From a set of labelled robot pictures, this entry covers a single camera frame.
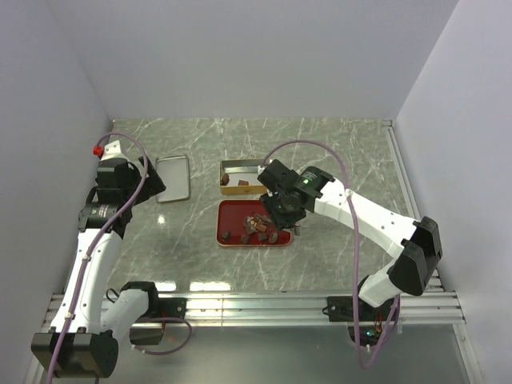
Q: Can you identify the red gold-rimmed tray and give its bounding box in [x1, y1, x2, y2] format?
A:
[216, 199, 293, 247]

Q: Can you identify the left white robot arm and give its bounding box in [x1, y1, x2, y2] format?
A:
[30, 138, 166, 383]

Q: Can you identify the aluminium mounting rail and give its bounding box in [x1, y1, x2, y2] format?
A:
[160, 291, 466, 327]

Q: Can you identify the red emergency knob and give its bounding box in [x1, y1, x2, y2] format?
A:
[93, 146, 104, 158]

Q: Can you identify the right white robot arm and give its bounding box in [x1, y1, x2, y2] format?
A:
[258, 160, 442, 319]

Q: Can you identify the side aluminium rail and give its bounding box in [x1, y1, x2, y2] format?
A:
[382, 120, 442, 296]

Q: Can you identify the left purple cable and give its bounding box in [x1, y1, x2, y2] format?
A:
[43, 132, 193, 384]

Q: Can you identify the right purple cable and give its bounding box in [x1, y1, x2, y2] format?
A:
[262, 139, 401, 369]

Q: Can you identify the purple cable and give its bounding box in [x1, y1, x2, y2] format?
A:
[262, 139, 401, 369]
[43, 132, 193, 384]

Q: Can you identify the brown square chocolate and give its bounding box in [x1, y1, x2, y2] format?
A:
[221, 174, 230, 186]

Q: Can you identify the silver tin lid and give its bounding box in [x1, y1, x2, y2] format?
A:
[155, 154, 190, 203]

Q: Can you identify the light brown bar chocolate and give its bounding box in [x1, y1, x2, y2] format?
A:
[254, 222, 267, 233]

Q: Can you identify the gold tin box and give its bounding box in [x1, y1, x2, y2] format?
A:
[218, 158, 267, 195]

